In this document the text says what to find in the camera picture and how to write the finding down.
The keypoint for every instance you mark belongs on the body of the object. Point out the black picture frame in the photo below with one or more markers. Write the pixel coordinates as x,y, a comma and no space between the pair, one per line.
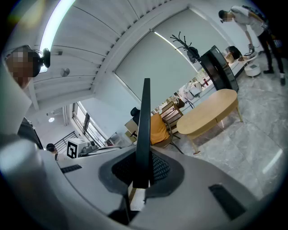
144,134

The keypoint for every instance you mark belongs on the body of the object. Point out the oval light wooden table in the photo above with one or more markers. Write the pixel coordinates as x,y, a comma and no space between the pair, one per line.
202,114

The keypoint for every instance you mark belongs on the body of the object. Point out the wooden trolley cart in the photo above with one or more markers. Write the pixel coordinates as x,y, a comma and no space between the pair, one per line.
172,112

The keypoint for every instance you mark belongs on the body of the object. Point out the round ceiling fixture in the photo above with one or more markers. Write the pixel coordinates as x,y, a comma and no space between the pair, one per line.
65,72

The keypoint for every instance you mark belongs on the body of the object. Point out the grey bag on coat rack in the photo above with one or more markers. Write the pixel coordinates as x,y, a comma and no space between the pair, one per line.
192,55

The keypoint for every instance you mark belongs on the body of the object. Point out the black cabinet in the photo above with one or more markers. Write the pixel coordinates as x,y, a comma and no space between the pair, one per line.
219,67

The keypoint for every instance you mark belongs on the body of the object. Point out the round ceiling downlight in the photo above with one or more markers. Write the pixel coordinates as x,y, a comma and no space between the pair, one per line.
51,119

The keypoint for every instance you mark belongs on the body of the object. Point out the orange cushion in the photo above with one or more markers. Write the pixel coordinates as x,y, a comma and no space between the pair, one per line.
158,130

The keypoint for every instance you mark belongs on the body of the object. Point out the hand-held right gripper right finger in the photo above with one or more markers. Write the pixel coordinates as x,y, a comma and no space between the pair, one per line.
167,177

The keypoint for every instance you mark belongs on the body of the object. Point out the square ceiling light panel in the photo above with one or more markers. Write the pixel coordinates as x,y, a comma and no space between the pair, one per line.
43,69

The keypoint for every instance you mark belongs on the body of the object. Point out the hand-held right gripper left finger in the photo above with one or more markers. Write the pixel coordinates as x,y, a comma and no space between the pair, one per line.
117,175

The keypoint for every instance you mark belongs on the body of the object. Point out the person's head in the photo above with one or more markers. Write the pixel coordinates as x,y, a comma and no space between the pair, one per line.
22,65

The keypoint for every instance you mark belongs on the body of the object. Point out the pile of white bags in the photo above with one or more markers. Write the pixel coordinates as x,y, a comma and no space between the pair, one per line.
191,91

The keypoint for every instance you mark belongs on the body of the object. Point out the black stair railing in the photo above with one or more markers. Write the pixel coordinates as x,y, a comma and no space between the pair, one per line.
64,141

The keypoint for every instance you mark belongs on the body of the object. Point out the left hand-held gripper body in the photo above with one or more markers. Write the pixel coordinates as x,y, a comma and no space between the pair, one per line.
74,149

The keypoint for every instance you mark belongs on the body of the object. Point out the long ceiling light strip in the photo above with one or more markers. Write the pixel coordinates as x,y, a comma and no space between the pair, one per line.
50,27

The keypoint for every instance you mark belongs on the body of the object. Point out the red bottle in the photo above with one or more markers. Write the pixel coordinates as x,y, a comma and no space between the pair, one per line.
204,82

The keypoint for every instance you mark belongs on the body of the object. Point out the black office chair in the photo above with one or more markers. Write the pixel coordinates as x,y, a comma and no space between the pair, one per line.
135,113

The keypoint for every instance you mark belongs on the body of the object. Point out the wide grey roller blind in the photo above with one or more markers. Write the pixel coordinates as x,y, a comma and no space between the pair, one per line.
155,65

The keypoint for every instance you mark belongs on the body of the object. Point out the black head camera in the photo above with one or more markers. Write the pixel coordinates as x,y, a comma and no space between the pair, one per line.
46,58

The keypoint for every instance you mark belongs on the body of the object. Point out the wicker chair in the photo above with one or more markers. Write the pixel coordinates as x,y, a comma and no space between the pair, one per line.
167,141

